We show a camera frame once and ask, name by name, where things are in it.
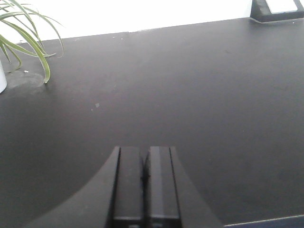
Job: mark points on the green spider plant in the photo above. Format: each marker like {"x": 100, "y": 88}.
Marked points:
{"x": 18, "y": 17}

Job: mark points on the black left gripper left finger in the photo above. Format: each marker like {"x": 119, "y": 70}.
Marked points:
{"x": 113, "y": 198}

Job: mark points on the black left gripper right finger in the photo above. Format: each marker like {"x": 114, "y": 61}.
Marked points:
{"x": 172, "y": 201}

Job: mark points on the black white power socket box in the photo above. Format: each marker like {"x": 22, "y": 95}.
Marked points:
{"x": 276, "y": 10}

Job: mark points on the white plant pot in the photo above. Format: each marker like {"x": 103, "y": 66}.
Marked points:
{"x": 3, "y": 81}

